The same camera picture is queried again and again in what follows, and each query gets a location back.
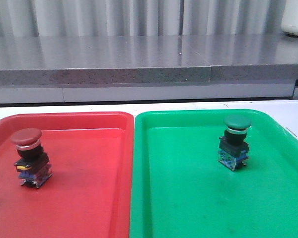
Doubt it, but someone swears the white container in background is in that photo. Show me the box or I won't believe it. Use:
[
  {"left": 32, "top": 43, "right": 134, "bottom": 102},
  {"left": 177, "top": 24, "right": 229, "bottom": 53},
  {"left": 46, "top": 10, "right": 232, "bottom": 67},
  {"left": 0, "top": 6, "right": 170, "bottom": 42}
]
[{"left": 281, "top": 0, "right": 298, "bottom": 36}]

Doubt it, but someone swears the red plastic tray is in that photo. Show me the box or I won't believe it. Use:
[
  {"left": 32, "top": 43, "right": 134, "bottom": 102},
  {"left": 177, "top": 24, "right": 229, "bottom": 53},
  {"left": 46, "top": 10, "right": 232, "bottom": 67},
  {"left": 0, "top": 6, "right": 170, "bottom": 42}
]
[{"left": 0, "top": 112, "right": 134, "bottom": 238}]

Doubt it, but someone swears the green plastic tray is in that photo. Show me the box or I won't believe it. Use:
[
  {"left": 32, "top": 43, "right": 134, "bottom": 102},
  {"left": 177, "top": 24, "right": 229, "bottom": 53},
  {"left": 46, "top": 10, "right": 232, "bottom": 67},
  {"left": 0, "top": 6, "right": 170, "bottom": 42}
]
[{"left": 130, "top": 109, "right": 298, "bottom": 238}]

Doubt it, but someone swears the red mushroom push button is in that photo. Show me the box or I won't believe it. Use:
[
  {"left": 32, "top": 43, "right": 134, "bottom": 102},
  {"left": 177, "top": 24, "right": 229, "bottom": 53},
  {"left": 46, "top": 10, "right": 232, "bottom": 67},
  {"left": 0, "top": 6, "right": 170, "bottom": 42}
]
[{"left": 10, "top": 127, "right": 52, "bottom": 188}]

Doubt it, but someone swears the green mushroom push button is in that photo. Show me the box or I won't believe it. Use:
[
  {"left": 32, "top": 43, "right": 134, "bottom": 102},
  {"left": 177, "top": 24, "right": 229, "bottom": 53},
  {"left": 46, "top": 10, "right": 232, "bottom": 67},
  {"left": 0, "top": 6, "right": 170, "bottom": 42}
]
[{"left": 218, "top": 114, "right": 252, "bottom": 171}]

